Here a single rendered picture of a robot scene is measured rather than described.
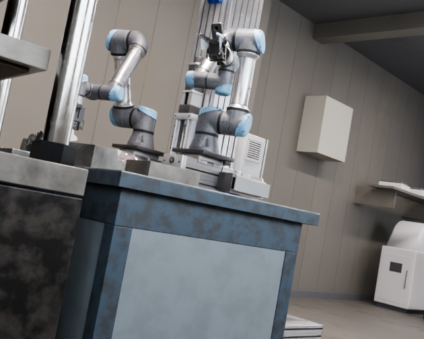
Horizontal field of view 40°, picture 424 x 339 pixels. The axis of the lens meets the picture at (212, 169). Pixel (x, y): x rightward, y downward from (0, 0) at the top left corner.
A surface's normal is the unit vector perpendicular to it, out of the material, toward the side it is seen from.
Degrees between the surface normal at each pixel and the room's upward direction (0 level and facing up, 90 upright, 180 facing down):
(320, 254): 90
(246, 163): 90
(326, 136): 90
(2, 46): 90
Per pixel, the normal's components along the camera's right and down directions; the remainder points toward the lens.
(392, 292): -0.73, -0.18
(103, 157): 0.82, 0.10
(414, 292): 0.67, 0.06
